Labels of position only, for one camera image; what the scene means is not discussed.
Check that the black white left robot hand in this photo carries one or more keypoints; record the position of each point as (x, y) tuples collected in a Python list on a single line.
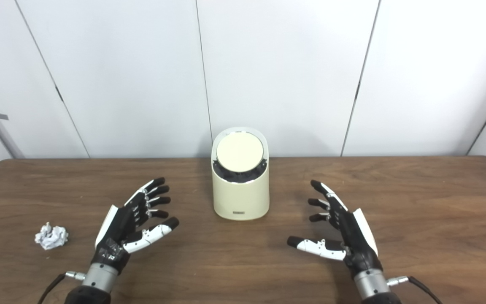
[(118, 228)]

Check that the cream round bin lid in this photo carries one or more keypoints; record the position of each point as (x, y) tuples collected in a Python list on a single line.
[(239, 151)]

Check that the white paper ball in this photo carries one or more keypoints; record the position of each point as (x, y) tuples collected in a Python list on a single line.
[(51, 237)]

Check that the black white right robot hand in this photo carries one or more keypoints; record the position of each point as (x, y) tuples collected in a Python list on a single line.
[(355, 240)]

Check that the cream-colored cylindrical bin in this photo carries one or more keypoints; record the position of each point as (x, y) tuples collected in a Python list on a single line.
[(241, 198)]

